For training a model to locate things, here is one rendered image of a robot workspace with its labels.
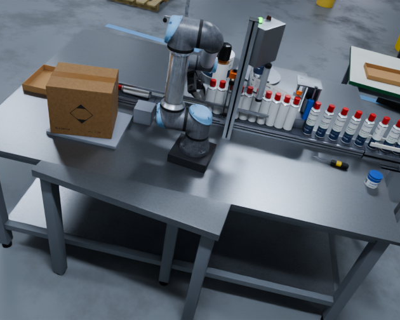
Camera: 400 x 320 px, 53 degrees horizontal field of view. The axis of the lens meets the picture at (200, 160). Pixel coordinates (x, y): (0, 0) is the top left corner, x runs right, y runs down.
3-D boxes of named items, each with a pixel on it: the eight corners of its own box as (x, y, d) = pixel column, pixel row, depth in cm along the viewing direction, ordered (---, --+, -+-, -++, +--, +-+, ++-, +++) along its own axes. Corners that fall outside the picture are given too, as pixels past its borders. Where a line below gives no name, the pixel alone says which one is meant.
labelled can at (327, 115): (323, 134, 230) (336, 104, 217) (324, 139, 226) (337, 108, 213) (314, 132, 231) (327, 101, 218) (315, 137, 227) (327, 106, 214)
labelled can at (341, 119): (336, 136, 230) (350, 106, 217) (337, 142, 226) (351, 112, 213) (327, 134, 230) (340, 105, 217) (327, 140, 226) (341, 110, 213)
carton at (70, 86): (117, 113, 221) (119, 68, 204) (111, 139, 203) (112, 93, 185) (61, 106, 217) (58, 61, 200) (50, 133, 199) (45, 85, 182)
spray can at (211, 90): (213, 110, 232) (219, 79, 219) (211, 114, 228) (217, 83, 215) (204, 108, 233) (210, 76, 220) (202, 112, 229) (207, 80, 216)
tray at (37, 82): (90, 80, 247) (90, 74, 244) (73, 101, 227) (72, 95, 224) (44, 70, 248) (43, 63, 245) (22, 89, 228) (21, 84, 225)
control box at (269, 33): (275, 60, 201) (286, 23, 189) (254, 68, 190) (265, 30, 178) (260, 52, 205) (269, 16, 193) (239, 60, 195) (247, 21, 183)
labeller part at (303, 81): (320, 81, 224) (320, 79, 224) (321, 91, 216) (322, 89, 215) (296, 75, 225) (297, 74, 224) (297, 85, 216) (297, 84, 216)
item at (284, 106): (282, 125, 231) (293, 94, 218) (282, 130, 227) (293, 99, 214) (273, 123, 231) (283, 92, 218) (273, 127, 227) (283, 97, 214)
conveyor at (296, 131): (360, 146, 233) (362, 141, 231) (362, 155, 227) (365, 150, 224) (88, 86, 239) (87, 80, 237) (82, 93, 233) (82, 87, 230)
